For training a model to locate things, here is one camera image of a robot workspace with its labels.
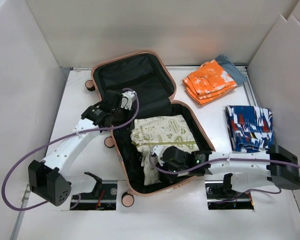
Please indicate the orange white folded cloth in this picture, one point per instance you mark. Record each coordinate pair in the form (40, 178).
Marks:
(208, 83)

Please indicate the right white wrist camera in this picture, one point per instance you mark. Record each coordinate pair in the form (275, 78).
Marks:
(156, 154)

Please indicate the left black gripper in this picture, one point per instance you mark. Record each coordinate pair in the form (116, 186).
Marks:
(126, 123)

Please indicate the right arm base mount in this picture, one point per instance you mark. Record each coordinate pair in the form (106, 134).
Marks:
(221, 196)

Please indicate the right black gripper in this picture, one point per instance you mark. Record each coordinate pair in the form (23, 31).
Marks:
(170, 177)

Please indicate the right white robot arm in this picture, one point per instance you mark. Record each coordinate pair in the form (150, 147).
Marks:
(242, 172)

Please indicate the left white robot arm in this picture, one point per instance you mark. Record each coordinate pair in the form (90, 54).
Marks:
(49, 177)

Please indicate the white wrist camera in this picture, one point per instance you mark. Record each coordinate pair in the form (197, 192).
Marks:
(156, 154)
(127, 100)

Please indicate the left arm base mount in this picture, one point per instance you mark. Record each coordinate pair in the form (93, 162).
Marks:
(93, 193)

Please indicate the blue white red cloth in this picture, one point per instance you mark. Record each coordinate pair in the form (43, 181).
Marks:
(250, 128)

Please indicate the pink hard-shell suitcase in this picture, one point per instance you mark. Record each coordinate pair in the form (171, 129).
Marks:
(144, 73)

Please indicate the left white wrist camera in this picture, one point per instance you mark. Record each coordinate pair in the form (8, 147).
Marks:
(127, 100)

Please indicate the grey folded cloth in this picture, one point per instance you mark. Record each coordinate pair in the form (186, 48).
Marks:
(231, 69)

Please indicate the cream green printed cloth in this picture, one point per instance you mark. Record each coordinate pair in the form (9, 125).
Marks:
(163, 131)

